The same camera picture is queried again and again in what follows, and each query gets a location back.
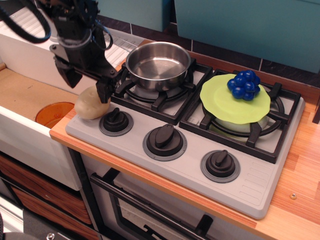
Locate wooden drawer fronts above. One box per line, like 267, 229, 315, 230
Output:
0, 152, 99, 240

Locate black braided cable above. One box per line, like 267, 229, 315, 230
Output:
0, 0, 52, 45

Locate lime green plate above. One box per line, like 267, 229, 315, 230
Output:
200, 73, 271, 125

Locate black right stove knob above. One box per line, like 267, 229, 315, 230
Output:
200, 150, 241, 184

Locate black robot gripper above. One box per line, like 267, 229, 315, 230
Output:
50, 37, 118, 104

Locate black left burner grate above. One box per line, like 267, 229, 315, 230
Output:
111, 58, 213, 125

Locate black left stove knob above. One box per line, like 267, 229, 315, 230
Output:
99, 107, 134, 137

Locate black middle stove knob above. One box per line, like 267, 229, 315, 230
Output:
142, 123, 188, 162

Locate grey toy stove top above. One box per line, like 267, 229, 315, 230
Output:
64, 62, 306, 220

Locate black stove knob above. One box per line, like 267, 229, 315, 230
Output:
200, 150, 241, 184
99, 107, 134, 137
142, 123, 188, 162

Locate stainless steel pot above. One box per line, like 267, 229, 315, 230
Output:
125, 41, 192, 92

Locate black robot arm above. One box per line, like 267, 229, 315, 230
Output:
36, 0, 118, 104

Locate blue toy blueberry cluster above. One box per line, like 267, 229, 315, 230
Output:
227, 70, 261, 101

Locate white toy sink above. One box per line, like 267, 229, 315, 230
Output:
0, 6, 151, 191

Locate orange plastic cup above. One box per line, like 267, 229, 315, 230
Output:
35, 101, 74, 129

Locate toy oven door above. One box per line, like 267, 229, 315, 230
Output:
81, 155, 259, 240

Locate beige toy potato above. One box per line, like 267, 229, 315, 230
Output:
74, 85, 111, 120

